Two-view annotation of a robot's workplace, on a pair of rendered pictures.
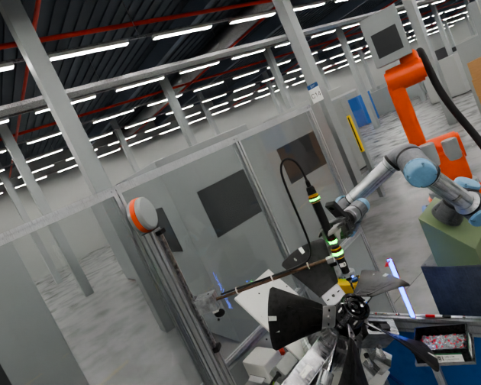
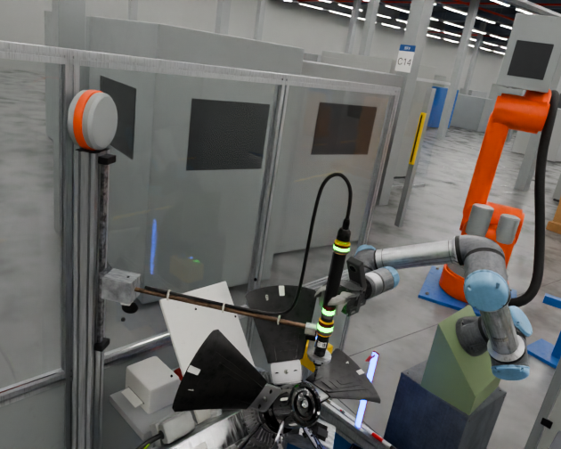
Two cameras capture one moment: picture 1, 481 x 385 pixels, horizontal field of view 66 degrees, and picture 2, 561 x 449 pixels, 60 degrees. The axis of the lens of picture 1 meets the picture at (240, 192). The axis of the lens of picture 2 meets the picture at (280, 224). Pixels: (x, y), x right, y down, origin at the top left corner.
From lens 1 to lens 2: 0.34 m
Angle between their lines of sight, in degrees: 14
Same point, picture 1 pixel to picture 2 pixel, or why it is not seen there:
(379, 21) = (539, 28)
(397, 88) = (500, 123)
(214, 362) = (88, 361)
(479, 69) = not seen: outside the picture
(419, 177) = (481, 297)
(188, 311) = (87, 283)
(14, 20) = not seen: outside the picture
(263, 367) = (148, 390)
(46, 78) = not seen: outside the picture
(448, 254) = (442, 382)
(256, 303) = (185, 321)
